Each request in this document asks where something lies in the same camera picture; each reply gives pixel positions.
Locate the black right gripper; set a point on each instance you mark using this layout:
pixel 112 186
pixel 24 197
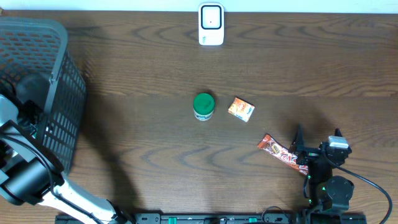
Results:
pixel 298 146

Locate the red chocolate bar wrapper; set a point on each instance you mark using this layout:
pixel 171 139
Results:
pixel 274 148

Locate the orange snack packet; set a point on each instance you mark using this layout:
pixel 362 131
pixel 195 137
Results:
pixel 241 109

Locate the green lid jar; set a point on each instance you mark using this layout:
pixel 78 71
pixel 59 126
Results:
pixel 203 106

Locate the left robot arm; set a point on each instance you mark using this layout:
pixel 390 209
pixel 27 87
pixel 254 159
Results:
pixel 30 173

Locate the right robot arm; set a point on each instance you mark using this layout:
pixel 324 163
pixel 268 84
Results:
pixel 328 193

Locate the white barcode scanner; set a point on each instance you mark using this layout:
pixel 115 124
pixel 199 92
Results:
pixel 211 24

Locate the grey plastic mesh basket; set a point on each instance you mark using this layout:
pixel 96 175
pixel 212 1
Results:
pixel 39 74

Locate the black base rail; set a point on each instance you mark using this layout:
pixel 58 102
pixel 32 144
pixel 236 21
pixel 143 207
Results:
pixel 274 217

